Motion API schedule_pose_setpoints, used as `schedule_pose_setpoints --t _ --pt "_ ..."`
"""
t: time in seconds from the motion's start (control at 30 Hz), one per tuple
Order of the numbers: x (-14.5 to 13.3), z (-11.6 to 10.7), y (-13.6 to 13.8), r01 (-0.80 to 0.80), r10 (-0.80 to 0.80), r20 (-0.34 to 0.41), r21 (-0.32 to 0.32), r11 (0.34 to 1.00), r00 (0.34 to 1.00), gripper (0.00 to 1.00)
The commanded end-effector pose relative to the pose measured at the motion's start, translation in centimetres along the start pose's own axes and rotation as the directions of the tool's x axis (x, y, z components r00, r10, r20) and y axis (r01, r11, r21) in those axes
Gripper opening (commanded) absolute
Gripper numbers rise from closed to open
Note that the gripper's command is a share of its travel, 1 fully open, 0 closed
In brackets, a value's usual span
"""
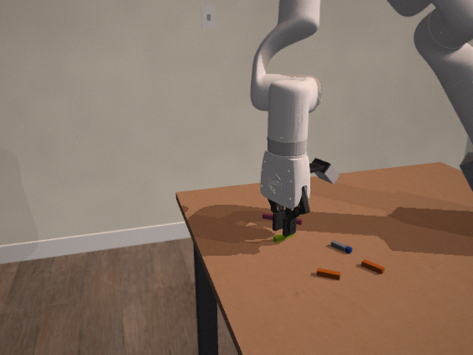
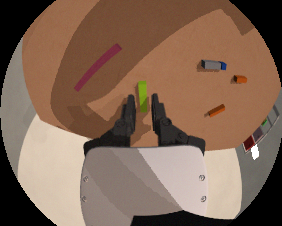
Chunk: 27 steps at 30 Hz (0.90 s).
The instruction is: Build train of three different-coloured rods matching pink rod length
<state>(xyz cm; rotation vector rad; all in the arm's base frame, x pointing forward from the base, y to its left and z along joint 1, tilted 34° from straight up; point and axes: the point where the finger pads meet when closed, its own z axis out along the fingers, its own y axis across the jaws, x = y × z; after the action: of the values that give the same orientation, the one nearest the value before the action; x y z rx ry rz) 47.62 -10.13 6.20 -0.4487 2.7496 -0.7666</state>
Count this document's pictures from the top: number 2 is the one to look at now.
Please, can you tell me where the lime green rod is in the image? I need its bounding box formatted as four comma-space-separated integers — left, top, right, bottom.
138, 81, 147, 112

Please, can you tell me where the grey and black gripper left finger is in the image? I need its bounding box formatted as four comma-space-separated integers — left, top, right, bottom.
83, 94, 136, 156

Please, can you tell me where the orange rod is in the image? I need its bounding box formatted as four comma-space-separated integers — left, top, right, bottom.
233, 75, 247, 83
208, 104, 225, 118

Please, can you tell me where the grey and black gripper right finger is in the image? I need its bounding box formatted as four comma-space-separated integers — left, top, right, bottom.
151, 93, 206, 156

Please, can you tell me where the dark pink rod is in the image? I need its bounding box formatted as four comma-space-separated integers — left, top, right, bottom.
74, 43, 122, 92

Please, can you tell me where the small blue cube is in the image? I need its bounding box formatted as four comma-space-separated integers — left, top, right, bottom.
218, 61, 227, 70

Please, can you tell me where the grey rod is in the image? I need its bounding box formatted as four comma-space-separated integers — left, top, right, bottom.
201, 59, 221, 70

